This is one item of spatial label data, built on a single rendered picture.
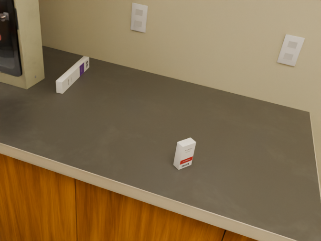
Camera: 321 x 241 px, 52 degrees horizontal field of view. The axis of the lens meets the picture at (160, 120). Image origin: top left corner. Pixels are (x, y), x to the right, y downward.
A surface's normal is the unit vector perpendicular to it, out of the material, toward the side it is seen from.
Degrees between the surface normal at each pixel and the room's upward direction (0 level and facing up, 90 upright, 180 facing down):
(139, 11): 90
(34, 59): 90
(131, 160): 0
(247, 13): 90
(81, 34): 90
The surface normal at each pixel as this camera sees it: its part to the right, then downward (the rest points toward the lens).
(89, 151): 0.11, -0.84
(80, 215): -0.31, 0.48
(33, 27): 0.94, 0.26
